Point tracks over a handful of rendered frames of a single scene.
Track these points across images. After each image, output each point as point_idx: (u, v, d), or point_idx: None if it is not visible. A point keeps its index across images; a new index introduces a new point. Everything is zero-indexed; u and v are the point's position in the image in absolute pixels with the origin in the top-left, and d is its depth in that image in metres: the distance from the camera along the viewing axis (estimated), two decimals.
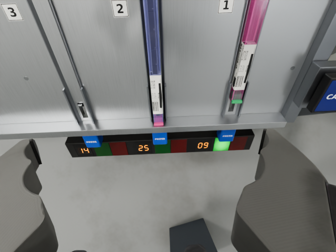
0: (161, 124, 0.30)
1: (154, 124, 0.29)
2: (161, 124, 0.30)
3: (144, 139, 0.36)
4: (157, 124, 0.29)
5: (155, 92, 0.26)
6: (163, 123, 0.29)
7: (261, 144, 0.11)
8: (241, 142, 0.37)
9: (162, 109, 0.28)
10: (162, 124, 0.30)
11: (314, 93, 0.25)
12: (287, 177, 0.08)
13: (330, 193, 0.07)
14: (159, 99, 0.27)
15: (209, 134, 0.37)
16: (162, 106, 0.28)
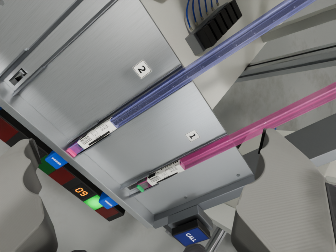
0: (74, 155, 0.28)
1: (68, 150, 0.27)
2: (74, 155, 0.28)
3: (40, 145, 0.31)
4: (70, 152, 0.28)
5: (99, 133, 0.26)
6: (75, 156, 0.28)
7: (261, 144, 0.11)
8: (110, 212, 0.39)
9: (88, 147, 0.27)
10: (74, 156, 0.28)
11: (183, 225, 0.32)
12: (287, 177, 0.08)
13: (330, 193, 0.07)
14: (96, 139, 0.27)
15: (95, 188, 0.36)
16: (91, 145, 0.27)
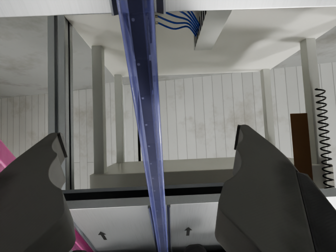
0: None
1: None
2: None
3: None
4: None
5: None
6: None
7: (236, 140, 0.12)
8: None
9: None
10: None
11: None
12: (262, 170, 0.08)
13: (301, 181, 0.07)
14: None
15: None
16: None
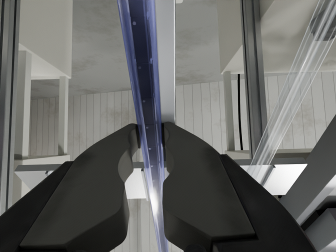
0: None
1: None
2: None
3: None
4: None
5: None
6: None
7: (163, 138, 0.12)
8: None
9: None
10: None
11: None
12: (192, 160, 0.09)
13: (224, 161, 0.09)
14: None
15: None
16: None
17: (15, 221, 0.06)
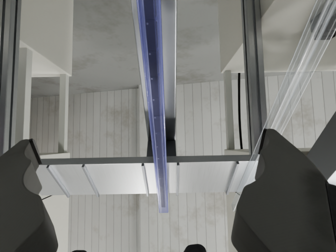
0: None
1: None
2: None
3: None
4: None
5: None
6: None
7: (261, 144, 0.11)
8: None
9: None
10: None
11: None
12: (287, 177, 0.08)
13: (330, 193, 0.07)
14: None
15: None
16: None
17: None
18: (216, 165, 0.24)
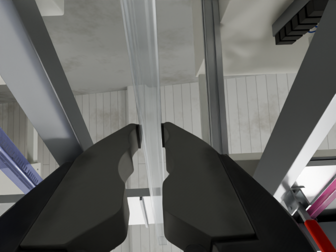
0: None
1: None
2: None
3: None
4: None
5: None
6: None
7: (163, 138, 0.12)
8: None
9: None
10: None
11: None
12: (192, 160, 0.09)
13: (223, 161, 0.09)
14: None
15: None
16: None
17: (15, 221, 0.06)
18: None
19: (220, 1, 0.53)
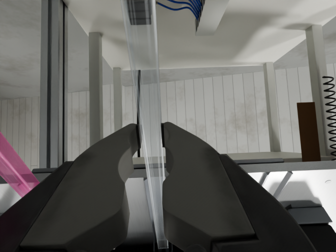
0: None
1: None
2: None
3: None
4: None
5: None
6: None
7: (163, 138, 0.12)
8: None
9: None
10: None
11: None
12: (192, 160, 0.09)
13: (223, 161, 0.09)
14: None
15: None
16: None
17: (15, 221, 0.06)
18: None
19: None
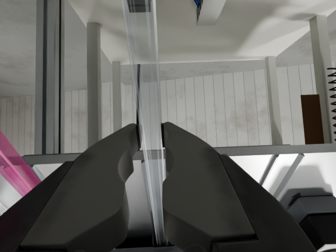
0: None
1: None
2: None
3: None
4: None
5: None
6: None
7: (163, 138, 0.12)
8: None
9: None
10: None
11: None
12: (192, 160, 0.09)
13: (223, 161, 0.09)
14: None
15: None
16: None
17: (15, 221, 0.06)
18: None
19: None
